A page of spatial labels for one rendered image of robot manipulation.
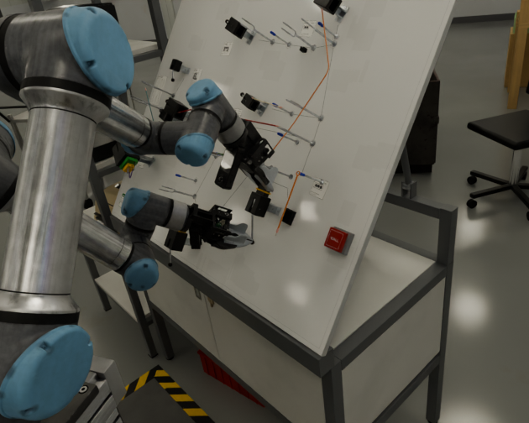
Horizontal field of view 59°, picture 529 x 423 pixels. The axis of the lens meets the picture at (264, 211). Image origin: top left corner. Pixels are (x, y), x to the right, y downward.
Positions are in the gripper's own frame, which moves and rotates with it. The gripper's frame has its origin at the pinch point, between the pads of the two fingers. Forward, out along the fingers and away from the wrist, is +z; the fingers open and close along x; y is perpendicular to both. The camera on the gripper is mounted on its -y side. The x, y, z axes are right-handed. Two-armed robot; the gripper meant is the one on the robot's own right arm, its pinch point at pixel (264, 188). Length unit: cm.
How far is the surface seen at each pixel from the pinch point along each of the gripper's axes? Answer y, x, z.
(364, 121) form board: 26.2, -17.2, -4.5
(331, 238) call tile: -2.5, -24.3, 5.0
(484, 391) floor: 9, -40, 138
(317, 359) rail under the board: -27.0, -32.5, 19.7
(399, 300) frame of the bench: 2, -30, 43
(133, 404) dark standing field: -92, 66, 88
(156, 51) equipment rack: 31, 94, -7
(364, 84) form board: 34.4, -12.7, -8.3
